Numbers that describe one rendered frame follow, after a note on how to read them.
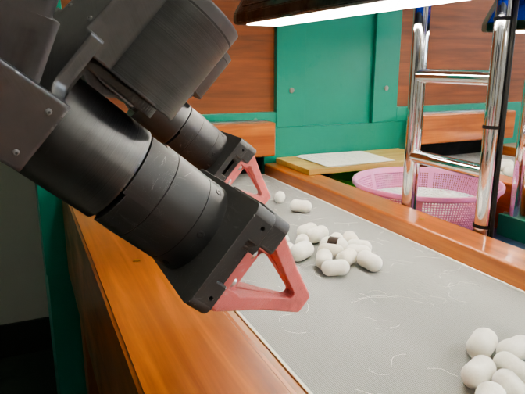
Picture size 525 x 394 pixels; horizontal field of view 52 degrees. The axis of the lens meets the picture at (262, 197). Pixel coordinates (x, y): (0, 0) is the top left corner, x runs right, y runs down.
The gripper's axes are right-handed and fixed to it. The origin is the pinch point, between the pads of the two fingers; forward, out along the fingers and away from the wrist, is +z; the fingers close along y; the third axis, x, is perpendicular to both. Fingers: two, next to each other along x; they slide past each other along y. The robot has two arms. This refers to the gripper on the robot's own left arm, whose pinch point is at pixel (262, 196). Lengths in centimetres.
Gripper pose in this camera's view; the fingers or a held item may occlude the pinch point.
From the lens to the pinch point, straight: 68.3
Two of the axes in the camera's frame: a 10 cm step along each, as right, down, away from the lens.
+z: 6.8, 5.6, 4.6
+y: -4.1, -2.3, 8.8
